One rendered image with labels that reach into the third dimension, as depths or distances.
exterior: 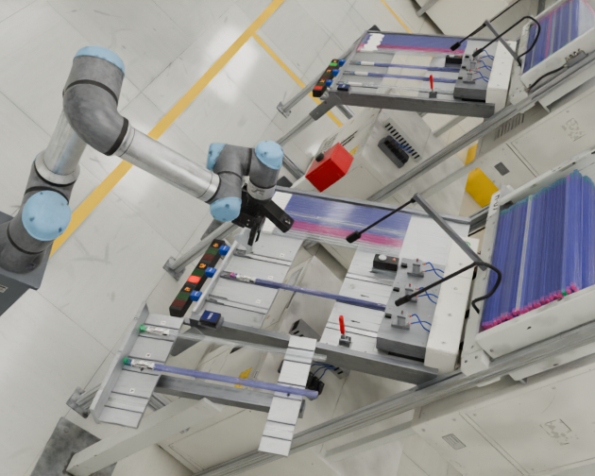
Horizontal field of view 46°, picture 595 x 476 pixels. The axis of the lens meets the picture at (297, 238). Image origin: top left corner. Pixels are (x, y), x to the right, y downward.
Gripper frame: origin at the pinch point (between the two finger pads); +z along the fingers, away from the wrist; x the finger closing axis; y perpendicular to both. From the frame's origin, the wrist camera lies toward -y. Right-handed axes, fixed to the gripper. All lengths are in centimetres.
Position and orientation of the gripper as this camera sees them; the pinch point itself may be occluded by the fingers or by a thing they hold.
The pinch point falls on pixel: (253, 246)
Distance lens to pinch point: 204.0
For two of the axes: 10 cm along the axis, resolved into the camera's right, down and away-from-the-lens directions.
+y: -9.2, -3.7, 0.8
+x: -3.1, 6.0, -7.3
